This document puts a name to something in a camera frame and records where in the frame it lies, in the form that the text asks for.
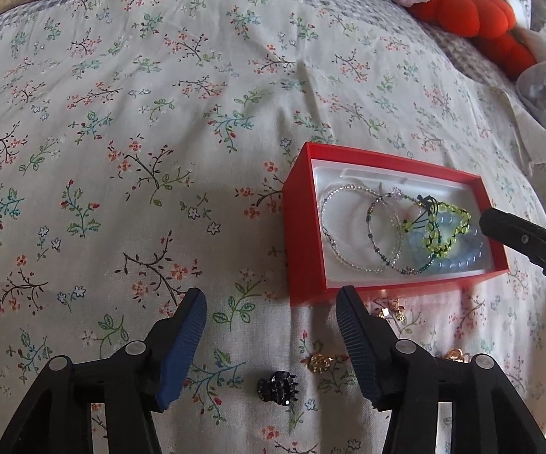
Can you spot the black hair claw clip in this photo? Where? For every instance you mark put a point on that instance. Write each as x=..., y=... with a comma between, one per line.
x=277, y=388

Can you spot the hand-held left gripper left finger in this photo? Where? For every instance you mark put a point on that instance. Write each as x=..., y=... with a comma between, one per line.
x=183, y=350

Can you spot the floral bed sheet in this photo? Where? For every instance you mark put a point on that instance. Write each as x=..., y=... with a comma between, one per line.
x=159, y=104

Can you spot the red jewelry box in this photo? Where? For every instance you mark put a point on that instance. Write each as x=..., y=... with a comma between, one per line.
x=303, y=246

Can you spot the gold hair clip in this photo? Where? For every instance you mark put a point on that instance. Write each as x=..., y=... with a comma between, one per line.
x=455, y=355
x=391, y=311
x=322, y=362

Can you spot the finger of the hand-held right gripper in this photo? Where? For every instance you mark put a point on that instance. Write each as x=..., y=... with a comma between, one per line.
x=514, y=231

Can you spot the red plush toy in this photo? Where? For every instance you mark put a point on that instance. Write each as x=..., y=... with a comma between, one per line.
x=481, y=14

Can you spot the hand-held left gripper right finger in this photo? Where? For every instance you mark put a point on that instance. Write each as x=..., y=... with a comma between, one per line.
x=355, y=340

